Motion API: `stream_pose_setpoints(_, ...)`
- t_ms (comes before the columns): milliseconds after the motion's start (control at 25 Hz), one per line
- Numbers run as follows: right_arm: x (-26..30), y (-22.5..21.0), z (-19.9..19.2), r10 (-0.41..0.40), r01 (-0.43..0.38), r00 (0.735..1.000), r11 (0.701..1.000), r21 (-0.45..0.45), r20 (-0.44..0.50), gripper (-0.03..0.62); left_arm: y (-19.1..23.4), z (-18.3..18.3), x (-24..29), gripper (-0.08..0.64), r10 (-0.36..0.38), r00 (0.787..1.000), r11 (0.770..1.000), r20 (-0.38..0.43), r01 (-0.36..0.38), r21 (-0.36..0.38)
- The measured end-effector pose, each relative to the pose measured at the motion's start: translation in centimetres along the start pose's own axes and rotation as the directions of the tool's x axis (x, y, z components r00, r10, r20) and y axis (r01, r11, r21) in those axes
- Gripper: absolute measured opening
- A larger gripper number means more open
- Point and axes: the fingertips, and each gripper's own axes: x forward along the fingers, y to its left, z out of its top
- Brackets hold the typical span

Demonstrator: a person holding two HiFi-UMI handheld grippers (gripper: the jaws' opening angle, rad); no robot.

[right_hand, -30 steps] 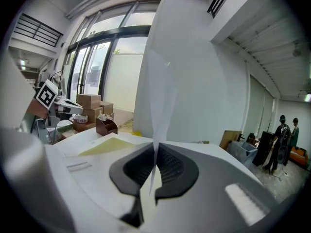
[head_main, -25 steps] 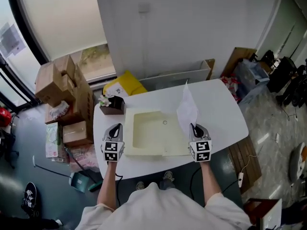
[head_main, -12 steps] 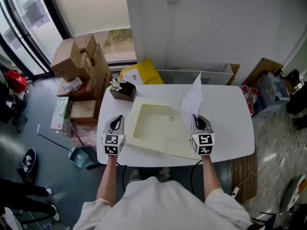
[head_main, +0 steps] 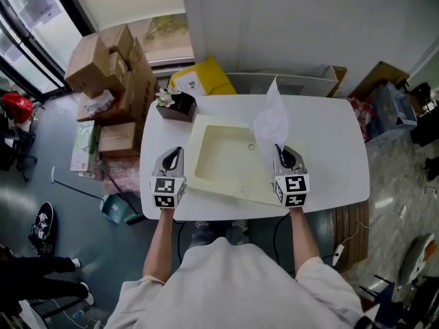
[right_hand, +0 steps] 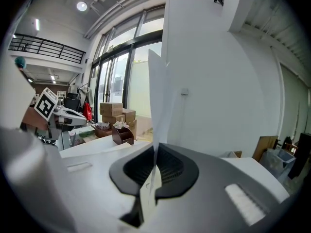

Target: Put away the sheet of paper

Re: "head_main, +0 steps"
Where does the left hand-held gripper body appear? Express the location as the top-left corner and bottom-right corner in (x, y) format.
(149, 169), (188, 209)

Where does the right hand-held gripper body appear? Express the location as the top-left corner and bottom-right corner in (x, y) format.
(272, 169), (311, 208)

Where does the person's left forearm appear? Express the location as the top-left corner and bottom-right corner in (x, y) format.
(143, 206), (176, 282)

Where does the person's right forearm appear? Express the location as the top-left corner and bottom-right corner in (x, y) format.
(289, 206), (322, 277)

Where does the pink plastic-wrapped package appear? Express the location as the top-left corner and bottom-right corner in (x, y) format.
(102, 156), (141, 198)

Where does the green broom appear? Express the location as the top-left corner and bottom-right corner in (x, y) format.
(97, 159), (145, 226)

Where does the dark brown wooden box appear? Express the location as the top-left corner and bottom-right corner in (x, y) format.
(156, 93), (198, 123)

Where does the green dustpan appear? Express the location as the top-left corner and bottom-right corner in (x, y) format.
(51, 166), (130, 225)

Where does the person's left leg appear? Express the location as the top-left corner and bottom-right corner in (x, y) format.
(191, 223), (215, 248)

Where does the person's leg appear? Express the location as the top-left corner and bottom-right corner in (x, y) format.
(191, 223), (215, 248)
(224, 224), (250, 245)

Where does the white artificial flower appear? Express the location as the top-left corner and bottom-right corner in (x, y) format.
(156, 86), (182, 108)

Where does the person's right leg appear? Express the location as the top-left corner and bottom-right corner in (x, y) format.
(224, 224), (250, 245)

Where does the wooden slat board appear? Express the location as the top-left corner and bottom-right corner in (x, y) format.
(332, 200), (370, 272)

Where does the green and white carton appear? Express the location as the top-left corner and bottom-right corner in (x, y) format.
(70, 120), (100, 180)

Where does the red and white bag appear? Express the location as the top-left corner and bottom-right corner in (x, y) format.
(348, 96), (373, 142)

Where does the white power strip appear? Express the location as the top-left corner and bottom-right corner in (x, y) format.
(331, 244), (345, 266)

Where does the white plastic bag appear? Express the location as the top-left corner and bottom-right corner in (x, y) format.
(84, 89), (116, 118)

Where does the yellow padded bag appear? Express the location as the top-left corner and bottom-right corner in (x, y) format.
(169, 56), (237, 96)

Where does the clear plastic storage bin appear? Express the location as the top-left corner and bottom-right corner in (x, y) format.
(368, 80), (418, 140)

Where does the person's white shirt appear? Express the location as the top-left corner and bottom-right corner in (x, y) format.
(106, 236), (364, 329)

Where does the stack of cardboard boxes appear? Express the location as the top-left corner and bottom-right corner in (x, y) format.
(64, 23), (158, 158)

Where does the brown cardboard sheet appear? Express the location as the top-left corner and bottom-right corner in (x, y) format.
(349, 60), (411, 99)

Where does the black oval board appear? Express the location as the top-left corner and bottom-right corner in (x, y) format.
(29, 202), (56, 256)

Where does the black cabinet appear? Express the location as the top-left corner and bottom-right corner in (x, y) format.
(410, 114), (439, 147)

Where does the black backpack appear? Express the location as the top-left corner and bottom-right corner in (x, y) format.
(411, 82), (432, 104)

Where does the white and orange seat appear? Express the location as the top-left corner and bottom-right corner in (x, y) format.
(397, 233), (438, 287)

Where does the black office chair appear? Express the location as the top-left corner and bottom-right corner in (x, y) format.
(0, 128), (38, 183)

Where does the grey poster sheet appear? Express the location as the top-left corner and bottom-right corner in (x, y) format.
(16, 0), (62, 23)

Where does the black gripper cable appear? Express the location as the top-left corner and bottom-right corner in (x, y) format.
(272, 210), (299, 273)
(173, 219), (188, 265)

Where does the black metal frame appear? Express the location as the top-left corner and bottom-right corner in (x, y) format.
(358, 274), (439, 329)

